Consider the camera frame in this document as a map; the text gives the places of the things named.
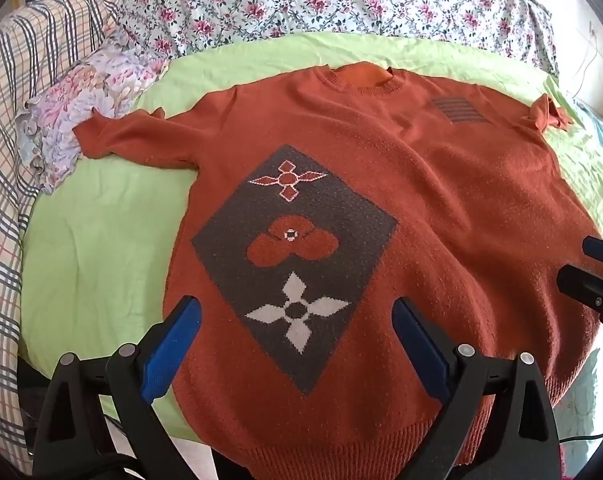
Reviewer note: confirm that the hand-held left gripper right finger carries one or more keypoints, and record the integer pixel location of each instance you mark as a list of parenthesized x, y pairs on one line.
[(421, 345)]

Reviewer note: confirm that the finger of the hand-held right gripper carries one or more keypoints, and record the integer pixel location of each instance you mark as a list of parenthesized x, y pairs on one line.
[(601, 249), (584, 285)]

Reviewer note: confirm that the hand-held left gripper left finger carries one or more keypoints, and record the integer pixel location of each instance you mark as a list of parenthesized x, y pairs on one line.
[(174, 345)]

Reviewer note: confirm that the orange knit sweater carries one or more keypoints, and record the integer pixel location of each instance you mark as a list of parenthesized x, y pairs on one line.
[(431, 185)]

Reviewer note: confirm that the light green bed sheet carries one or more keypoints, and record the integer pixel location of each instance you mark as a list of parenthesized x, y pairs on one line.
[(96, 240)]

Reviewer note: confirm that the pastel floral ruffled pillow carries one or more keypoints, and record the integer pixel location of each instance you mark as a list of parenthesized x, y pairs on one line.
[(96, 90)]

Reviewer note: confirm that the plaid blanket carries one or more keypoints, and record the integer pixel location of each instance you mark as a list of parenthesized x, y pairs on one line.
[(11, 110)]

